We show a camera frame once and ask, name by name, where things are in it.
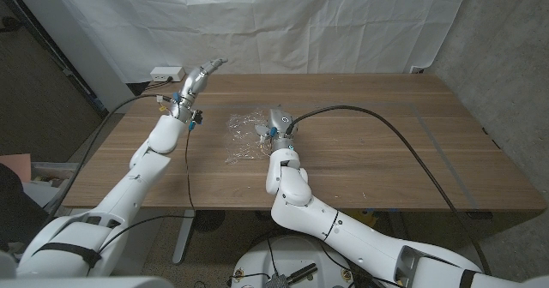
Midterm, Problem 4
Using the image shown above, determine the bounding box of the clear plastic wrap sheet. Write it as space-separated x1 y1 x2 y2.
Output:
223 110 275 165

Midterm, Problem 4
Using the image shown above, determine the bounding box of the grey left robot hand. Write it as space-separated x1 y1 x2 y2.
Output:
165 57 229 122

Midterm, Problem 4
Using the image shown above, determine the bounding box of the clear plastic storage bin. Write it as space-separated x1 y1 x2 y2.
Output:
30 161 85 212

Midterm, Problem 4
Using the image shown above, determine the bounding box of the yellow object under table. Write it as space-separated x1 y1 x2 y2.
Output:
342 209 378 231

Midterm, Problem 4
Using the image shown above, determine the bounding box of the white table leg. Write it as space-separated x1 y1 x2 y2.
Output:
172 209 196 266

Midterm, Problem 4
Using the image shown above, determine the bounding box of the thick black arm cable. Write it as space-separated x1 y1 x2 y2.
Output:
40 93 175 229
286 105 492 276

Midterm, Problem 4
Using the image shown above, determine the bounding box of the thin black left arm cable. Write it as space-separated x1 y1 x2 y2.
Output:
96 127 198 255

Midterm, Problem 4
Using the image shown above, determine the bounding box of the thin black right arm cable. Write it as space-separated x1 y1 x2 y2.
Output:
317 240 404 288

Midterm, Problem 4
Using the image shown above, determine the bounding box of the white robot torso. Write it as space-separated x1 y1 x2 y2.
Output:
230 235 355 288

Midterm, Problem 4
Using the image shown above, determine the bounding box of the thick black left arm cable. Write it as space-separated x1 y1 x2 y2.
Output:
40 93 175 229

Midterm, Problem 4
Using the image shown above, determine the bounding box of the white power strip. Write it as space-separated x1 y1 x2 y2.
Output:
149 66 186 83

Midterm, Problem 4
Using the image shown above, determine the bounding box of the black round floor object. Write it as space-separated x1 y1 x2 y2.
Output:
191 209 226 233

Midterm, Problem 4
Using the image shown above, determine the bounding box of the grey table leg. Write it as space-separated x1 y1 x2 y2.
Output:
388 210 411 240

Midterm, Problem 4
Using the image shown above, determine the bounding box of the black power strip cable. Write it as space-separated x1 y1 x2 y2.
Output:
143 76 175 93

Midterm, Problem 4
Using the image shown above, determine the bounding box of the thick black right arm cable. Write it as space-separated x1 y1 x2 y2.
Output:
286 105 492 276

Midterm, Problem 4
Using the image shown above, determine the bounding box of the orange flat board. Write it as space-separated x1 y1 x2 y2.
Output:
0 153 33 183

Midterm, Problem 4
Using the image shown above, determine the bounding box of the white wrinkled backdrop cloth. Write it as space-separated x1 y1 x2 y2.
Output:
45 0 475 84

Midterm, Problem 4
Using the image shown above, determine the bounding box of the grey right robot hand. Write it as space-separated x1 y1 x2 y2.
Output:
253 106 298 152

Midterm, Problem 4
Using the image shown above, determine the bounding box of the person in dark trousers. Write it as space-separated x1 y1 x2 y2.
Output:
0 162 51 249

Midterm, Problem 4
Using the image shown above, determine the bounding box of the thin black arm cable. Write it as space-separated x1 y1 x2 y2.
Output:
317 240 404 288
96 127 198 255

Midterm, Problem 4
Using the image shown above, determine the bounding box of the black tool on torso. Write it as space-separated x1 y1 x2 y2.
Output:
286 262 319 285

